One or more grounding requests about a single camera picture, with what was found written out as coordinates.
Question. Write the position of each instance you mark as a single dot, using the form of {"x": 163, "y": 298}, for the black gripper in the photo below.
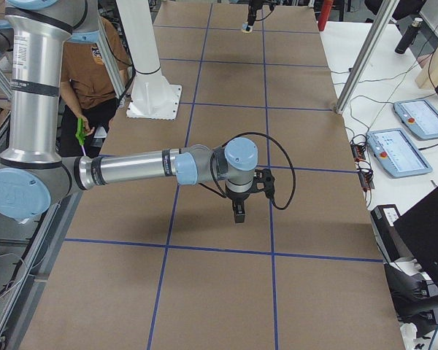
{"x": 252, "y": 12}
{"x": 236, "y": 195}

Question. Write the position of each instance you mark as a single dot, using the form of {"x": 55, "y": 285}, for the blue and cream bell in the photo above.
{"x": 246, "y": 28}

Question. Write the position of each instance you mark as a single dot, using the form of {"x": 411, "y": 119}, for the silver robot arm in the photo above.
{"x": 50, "y": 154}

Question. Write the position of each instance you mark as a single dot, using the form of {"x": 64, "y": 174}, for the red cylinder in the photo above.
{"x": 324, "y": 14}

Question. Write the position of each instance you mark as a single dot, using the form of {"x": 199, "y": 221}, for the black box with label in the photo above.
{"x": 383, "y": 217}

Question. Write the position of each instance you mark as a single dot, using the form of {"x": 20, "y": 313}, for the black water bottle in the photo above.
{"x": 409, "y": 36}

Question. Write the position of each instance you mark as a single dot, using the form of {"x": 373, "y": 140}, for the near blue teach pendant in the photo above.
{"x": 396, "y": 153}

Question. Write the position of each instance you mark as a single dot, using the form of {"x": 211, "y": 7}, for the blue teach pendant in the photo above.
{"x": 419, "y": 116}
{"x": 396, "y": 153}

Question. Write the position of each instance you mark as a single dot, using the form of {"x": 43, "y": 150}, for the person in brown shirt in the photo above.
{"x": 88, "y": 93}

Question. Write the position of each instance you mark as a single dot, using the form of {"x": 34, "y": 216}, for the black laptop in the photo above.
{"x": 418, "y": 228}

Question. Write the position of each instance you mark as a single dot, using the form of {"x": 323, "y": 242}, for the far blue teach pendant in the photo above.
{"x": 419, "y": 116}

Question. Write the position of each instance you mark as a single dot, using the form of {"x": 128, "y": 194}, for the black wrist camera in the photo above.
{"x": 264, "y": 182}

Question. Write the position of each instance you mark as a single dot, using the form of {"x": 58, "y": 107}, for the white camera stand pillar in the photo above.
{"x": 152, "y": 96}

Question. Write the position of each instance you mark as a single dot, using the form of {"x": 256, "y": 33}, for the aluminium frame post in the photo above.
{"x": 384, "y": 14}

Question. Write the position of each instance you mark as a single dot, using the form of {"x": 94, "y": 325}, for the green handled tool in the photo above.
{"x": 81, "y": 135}

